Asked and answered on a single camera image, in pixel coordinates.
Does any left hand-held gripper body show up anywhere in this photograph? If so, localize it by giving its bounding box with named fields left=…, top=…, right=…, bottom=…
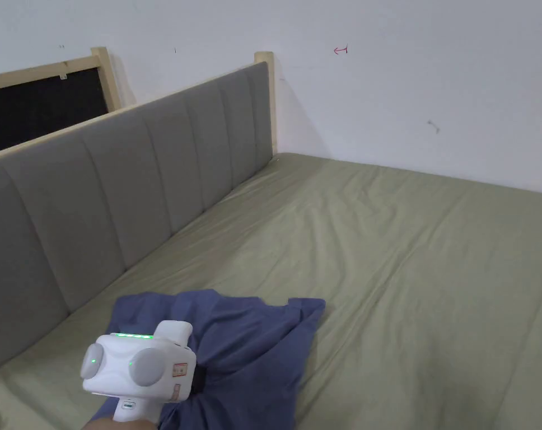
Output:
left=80, top=320, right=208, bottom=424

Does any dark blue shirt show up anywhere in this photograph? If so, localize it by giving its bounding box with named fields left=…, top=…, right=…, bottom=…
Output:
left=105, top=289, right=326, bottom=430

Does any person's left hand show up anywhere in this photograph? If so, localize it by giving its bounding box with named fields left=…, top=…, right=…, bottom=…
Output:
left=80, top=417, right=157, bottom=430

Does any grey padded headboard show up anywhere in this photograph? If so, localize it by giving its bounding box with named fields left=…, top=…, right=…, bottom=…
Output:
left=0, top=60, right=274, bottom=374

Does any bed with pale green sheet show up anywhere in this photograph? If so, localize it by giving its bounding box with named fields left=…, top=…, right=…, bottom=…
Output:
left=0, top=152, right=542, bottom=430

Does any wooden frame with black panel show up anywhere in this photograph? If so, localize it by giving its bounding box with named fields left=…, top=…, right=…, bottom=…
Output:
left=0, top=46, right=138, bottom=157

